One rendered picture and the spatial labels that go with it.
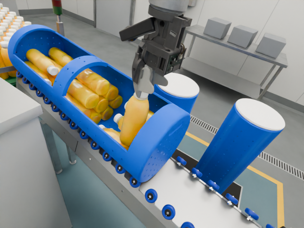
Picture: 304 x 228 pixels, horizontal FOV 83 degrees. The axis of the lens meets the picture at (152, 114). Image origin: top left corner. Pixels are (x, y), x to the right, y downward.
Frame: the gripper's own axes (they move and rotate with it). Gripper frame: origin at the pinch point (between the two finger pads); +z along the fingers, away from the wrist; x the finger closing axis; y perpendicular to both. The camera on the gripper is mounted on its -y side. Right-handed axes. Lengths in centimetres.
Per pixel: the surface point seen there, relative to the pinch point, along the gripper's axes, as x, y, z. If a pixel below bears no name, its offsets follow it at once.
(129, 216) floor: 15, 0, 129
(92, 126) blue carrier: -8.7, -10.8, 17.3
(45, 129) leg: -4, -72, 72
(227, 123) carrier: 65, 21, 38
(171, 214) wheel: -5.1, 24.0, 32.0
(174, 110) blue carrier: 7.4, 7.9, 6.0
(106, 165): -6.4, -5.7, 37.2
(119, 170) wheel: -6.1, 0.7, 33.3
